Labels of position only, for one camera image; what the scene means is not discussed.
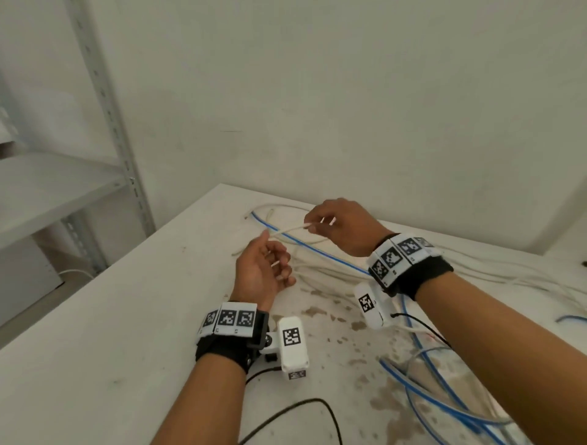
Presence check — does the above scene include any person's left hand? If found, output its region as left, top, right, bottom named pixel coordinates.
left=229, top=229, right=298, bottom=314

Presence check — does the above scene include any person's right hand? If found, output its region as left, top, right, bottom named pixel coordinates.
left=303, top=197, right=395, bottom=259

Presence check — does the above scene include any thick white cable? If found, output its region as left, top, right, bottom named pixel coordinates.
left=261, top=221, right=338, bottom=269

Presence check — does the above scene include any person's left forearm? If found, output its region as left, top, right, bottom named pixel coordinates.
left=150, top=353, right=248, bottom=445

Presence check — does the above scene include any person's right forearm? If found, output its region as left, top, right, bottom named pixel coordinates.
left=415, top=271, right=587, bottom=445

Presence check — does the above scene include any black left wristband with markers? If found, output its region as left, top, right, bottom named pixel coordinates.
left=194, top=301, right=270, bottom=373

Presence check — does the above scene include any black wristband with markers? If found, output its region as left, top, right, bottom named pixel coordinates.
left=194, top=301, right=270, bottom=373
left=366, top=232, right=455, bottom=301

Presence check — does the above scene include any black right wristband with markers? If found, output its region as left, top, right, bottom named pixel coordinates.
left=366, top=232, right=455, bottom=301

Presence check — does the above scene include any grey metal shelf rack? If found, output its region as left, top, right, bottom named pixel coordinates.
left=0, top=0, right=157, bottom=278

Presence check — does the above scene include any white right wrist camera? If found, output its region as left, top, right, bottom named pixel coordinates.
left=353, top=282, right=395, bottom=331

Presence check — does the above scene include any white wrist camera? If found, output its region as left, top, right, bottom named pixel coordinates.
left=261, top=316, right=311, bottom=381
left=353, top=282, right=395, bottom=331

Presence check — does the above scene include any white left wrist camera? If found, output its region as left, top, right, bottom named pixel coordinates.
left=261, top=316, right=311, bottom=381

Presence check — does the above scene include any black left camera wire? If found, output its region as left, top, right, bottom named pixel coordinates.
left=238, top=364, right=344, bottom=445

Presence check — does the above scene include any black camera wire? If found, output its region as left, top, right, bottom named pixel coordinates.
left=392, top=313, right=454, bottom=350
left=238, top=364, right=344, bottom=445

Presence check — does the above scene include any black right camera wire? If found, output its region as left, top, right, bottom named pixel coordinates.
left=392, top=313, right=454, bottom=350

